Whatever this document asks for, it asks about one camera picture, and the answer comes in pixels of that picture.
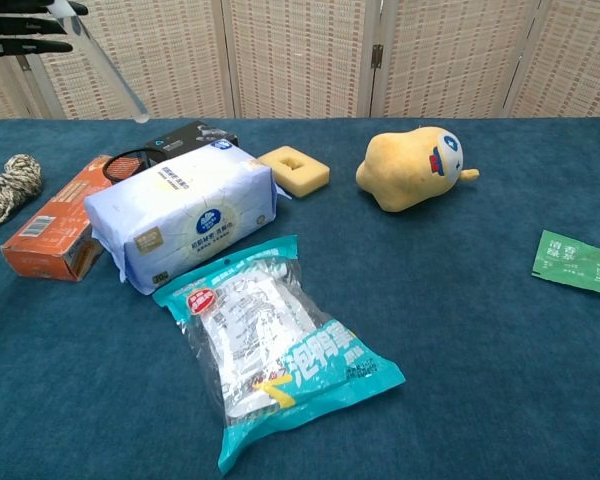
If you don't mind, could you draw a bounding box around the yellow sponge with hole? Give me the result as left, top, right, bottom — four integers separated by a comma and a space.
256, 145, 331, 199

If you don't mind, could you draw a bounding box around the green tea sachet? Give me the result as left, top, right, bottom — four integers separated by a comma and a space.
530, 229, 600, 298

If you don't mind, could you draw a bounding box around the beige braided rope bundle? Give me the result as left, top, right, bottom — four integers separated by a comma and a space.
0, 153, 44, 234

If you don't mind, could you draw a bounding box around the clear plastic tube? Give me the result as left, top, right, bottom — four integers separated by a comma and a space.
47, 0, 152, 125

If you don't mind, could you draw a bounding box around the white blue tissue pack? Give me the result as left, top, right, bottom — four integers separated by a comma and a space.
83, 138, 294, 297

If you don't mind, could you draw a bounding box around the dark blue table cover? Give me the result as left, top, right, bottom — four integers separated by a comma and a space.
0, 116, 600, 480

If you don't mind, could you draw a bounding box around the teal clear snack bag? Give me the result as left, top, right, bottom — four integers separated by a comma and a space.
151, 234, 407, 476

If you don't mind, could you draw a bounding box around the orange cardboard box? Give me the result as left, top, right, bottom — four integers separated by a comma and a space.
0, 154, 114, 283

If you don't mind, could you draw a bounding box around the woven bamboo folding screen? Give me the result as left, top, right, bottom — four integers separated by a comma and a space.
0, 0, 600, 122

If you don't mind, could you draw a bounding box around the black printed carton box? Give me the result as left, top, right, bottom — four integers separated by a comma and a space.
143, 120, 241, 167

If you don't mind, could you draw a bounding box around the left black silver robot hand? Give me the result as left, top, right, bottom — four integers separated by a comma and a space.
0, 0, 89, 63

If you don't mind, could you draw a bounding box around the yellow plush toy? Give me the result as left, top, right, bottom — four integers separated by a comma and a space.
355, 125, 481, 214

